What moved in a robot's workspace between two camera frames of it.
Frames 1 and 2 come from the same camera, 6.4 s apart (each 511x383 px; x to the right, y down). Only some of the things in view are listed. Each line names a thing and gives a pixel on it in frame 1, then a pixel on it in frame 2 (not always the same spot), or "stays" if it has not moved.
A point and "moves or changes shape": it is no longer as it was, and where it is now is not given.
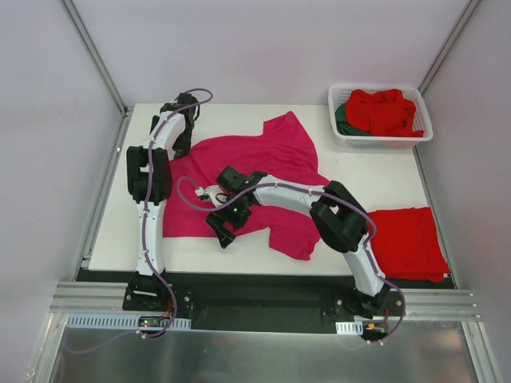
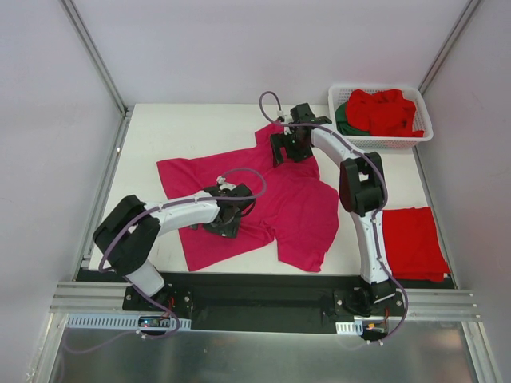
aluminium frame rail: (418, 302) stays
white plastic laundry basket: (338, 95) stays
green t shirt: (341, 121) stays
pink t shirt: (285, 149) moves or changes shape
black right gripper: (223, 223) → (287, 148)
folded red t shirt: (407, 244) stays
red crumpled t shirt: (382, 113) stays
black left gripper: (181, 143) → (223, 228)
